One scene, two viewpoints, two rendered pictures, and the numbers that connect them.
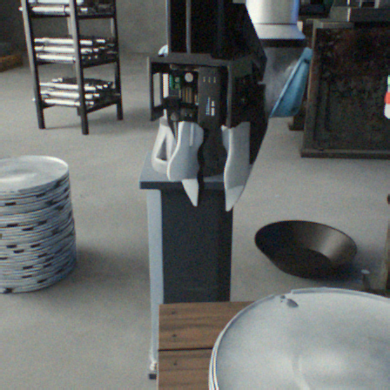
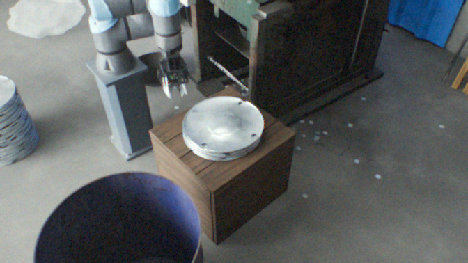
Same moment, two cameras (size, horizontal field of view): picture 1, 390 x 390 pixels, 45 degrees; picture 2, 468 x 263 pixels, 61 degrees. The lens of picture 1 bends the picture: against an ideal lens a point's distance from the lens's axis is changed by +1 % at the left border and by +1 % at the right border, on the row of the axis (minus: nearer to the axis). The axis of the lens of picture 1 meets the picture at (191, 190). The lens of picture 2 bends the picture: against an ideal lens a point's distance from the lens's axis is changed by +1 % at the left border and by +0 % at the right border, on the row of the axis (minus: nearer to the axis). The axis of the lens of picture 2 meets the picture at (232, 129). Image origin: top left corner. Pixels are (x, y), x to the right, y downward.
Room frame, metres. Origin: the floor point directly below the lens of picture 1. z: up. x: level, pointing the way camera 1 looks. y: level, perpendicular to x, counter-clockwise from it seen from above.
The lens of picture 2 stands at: (-0.47, 0.45, 1.39)
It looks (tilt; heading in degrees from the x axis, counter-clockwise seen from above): 45 degrees down; 322
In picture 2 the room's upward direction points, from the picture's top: straight up
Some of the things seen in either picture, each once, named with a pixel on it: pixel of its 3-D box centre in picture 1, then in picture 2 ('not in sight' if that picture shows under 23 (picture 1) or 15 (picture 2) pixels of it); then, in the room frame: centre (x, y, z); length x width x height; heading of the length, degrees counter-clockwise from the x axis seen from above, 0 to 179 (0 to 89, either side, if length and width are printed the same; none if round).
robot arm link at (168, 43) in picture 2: not in sight; (170, 37); (0.41, -0.02, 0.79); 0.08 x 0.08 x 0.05
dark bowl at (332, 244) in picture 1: (303, 252); (155, 72); (1.25, -0.34, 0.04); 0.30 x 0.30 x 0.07
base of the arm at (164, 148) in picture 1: (191, 139); (113, 54); (0.86, 0.00, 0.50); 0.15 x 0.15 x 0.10
